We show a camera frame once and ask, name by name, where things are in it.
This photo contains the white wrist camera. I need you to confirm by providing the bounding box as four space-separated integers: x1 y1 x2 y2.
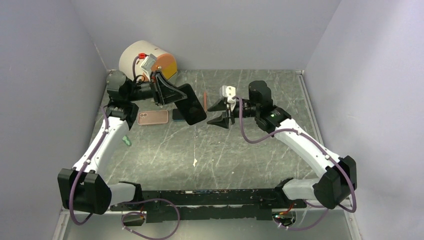
139 53 157 78
221 85 237 112

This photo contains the red-brown pencil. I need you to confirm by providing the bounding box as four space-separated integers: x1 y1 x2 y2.
203 91 208 112

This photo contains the aluminium frame rail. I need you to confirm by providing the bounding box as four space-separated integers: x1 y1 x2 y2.
52 187 362 240

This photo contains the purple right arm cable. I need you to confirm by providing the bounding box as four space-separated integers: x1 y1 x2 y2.
235 96 358 232

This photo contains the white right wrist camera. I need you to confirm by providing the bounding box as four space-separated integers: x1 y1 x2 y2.
221 85 237 112

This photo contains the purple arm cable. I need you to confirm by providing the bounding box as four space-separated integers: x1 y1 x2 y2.
67 56 181 240
235 96 358 232

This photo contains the pink phone case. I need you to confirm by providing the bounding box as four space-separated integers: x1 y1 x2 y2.
137 110 169 126

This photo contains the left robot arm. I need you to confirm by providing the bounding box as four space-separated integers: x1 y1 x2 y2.
57 70 193 217

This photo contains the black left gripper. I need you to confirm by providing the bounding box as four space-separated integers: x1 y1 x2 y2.
126 70 188 106

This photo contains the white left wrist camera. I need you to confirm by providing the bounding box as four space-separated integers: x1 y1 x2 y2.
139 53 157 78

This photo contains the black base crossbar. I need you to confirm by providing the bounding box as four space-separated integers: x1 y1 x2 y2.
110 188 306 223

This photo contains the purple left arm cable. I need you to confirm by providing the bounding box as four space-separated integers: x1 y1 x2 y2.
67 56 181 240

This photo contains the white round drawer cabinet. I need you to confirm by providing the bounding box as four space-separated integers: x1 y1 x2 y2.
118 40 177 83

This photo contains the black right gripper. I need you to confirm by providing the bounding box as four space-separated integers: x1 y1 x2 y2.
207 98 260 129

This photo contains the black screen white phone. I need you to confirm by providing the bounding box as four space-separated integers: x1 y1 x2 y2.
171 108 185 122

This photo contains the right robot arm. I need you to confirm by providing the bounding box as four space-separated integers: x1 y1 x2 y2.
208 80 357 213

